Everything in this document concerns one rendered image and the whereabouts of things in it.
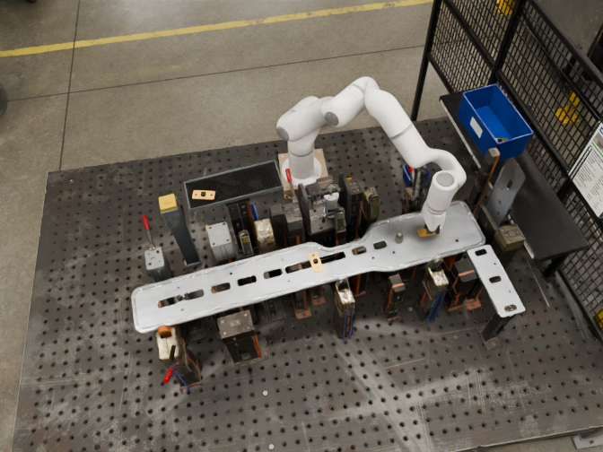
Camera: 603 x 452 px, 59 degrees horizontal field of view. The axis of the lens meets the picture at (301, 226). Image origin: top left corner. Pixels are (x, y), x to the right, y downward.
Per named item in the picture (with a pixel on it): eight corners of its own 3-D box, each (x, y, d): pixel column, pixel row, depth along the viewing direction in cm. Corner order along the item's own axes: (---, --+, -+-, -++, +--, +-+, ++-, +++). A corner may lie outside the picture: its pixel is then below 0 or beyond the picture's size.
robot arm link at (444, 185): (437, 186, 195) (422, 201, 191) (443, 163, 183) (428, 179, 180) (456, 198, 191) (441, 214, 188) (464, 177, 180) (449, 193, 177)
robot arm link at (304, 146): (282, 146, 240) (279, 110, 219) (310, 123, 246) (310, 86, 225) (301, 161, 235) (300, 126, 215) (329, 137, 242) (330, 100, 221)
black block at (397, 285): (385, 327, 221) (393, 298, 196) (376, 304, 227) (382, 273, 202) (403, 322, 222) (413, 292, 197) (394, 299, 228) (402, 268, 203)
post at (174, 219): (186, 267, 239) (160, 214, 202) (183, 253, 243) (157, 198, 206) (202, 263, 240) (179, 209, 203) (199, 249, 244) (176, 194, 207)
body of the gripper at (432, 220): (422, 195, 195) (417, 212, 205) (432, 218, 190) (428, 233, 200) (441, 190, 196) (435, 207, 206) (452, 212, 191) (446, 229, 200)
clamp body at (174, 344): (180, 395, 210) (155, 368, 179) (174, 360, 217) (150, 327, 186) (206, 387, 211) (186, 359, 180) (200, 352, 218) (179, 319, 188)
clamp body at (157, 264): (167, 311, 228) (143, 273, 198) (163, 288, 234) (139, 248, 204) (189, 305, 230) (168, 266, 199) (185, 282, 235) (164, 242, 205)
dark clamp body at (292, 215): (289, 273, 236) (284, 229, 204) (282, 248, 243) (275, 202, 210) (312, 267, 237) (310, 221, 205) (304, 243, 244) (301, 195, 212)
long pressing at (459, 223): (136, 343, 191) (135, 341, 190) (129, 288, 203) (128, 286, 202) (489, 245, 207) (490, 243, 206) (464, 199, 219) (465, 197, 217)
